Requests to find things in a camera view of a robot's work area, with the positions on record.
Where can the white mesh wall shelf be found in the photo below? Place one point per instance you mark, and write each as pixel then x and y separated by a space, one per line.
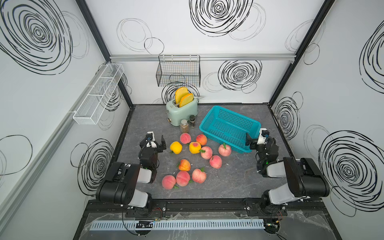
pixel 102 88

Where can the teal plastic basket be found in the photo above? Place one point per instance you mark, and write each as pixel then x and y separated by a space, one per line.
pixel 225 126

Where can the yellow peach red spot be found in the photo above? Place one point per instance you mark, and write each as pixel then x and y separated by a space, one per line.
pixel 195 147

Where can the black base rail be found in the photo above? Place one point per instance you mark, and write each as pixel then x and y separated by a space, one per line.
pixel 164 208

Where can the white slotted cable duct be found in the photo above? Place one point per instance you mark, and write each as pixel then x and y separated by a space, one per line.
pixel 218 224

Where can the black wire wall basket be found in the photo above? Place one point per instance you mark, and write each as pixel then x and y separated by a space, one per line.
pixel 179 68

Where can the aluminium wall rail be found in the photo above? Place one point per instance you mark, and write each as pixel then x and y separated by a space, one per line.
pixel 202 57

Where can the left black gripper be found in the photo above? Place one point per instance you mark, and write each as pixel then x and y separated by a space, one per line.
pixel 154 145

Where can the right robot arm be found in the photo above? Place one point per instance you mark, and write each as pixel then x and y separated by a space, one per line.
pixel 304 178

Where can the silver lid spice jar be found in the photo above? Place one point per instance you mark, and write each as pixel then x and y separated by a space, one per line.
pixel 184 126

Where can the mint green toaster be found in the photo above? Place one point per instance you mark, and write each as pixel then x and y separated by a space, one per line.
pixel 176 114

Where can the black lid spice bottle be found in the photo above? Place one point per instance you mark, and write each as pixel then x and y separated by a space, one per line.
pixel 192 120

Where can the rear yellow toast slice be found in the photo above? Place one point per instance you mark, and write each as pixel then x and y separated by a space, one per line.
pixel 180 93

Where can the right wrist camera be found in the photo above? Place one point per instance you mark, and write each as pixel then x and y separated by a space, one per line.
pixel 263 135

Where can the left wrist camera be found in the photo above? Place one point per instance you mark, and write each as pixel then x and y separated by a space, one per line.
pixel 150 135

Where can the yellow toast slice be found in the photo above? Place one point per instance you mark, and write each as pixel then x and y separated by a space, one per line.
pixel 180 93
pixel 188 98

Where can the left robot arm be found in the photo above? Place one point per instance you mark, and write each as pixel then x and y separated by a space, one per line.
pixel 119 184

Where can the front yellow toast slice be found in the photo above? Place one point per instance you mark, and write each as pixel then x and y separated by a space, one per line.
pixel 188 98

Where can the orange red wrinkled peach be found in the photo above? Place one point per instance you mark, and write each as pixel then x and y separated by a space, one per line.
pixel 202 139

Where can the orange yellow peach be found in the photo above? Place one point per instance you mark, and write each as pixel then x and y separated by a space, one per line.
pixel 184 165

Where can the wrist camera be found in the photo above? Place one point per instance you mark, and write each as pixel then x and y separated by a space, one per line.
pixel 263 135
pixel 150 135

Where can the pink peach with leaf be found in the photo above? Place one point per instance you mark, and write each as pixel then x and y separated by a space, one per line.
pixel 206 152

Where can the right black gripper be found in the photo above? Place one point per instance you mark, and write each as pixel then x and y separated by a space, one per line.
pixel 255 142

